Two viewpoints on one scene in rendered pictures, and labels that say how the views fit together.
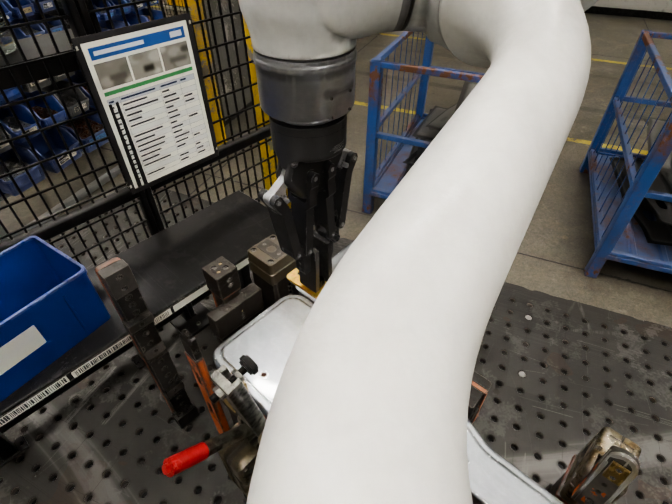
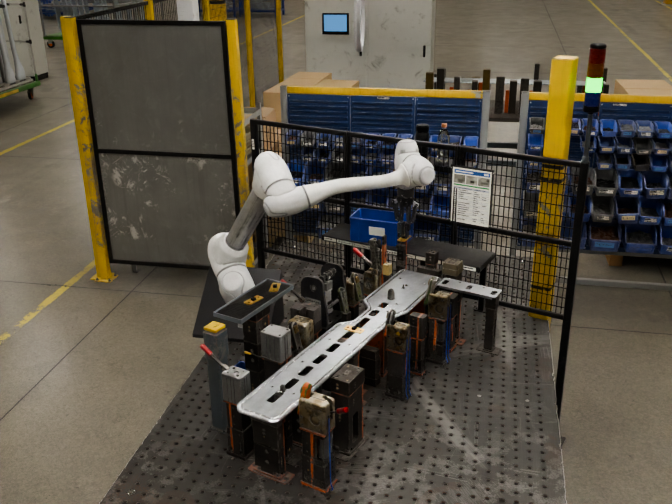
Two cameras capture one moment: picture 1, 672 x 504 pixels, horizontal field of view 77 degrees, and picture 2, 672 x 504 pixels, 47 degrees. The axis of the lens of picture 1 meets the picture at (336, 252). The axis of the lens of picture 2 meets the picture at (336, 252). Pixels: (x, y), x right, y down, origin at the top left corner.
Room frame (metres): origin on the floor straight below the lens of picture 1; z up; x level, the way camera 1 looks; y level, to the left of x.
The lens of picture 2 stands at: (-0.55, -3.15, 2.56)
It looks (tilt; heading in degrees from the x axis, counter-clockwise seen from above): 23 degrees down; 79
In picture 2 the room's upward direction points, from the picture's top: 1 degrees counter-clockwise
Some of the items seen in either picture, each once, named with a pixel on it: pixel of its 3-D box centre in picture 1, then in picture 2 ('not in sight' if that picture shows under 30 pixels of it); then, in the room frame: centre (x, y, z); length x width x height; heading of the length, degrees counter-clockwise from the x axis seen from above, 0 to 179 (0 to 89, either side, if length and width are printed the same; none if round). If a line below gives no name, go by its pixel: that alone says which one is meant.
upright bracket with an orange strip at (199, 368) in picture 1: (220, 422); (383, 282); (0.34, 0.20, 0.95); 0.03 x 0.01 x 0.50; 48
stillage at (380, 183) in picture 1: (457, 116); not in sight; (2.58, -0.78, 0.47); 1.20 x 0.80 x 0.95; 156
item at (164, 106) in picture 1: (157, 107); (471, 196); (0.83, 0.36, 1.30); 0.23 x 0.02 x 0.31; 138
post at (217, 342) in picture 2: not in sight; (218, 379); (-0.50, -0.46, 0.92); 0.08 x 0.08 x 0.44; 48
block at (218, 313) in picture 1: (245, 343); (428, 295); (0.57, 0.21, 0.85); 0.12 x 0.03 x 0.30; 138
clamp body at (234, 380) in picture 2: not in sight; (238, 413); (-0.44, -0.65, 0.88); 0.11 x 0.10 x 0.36; 138
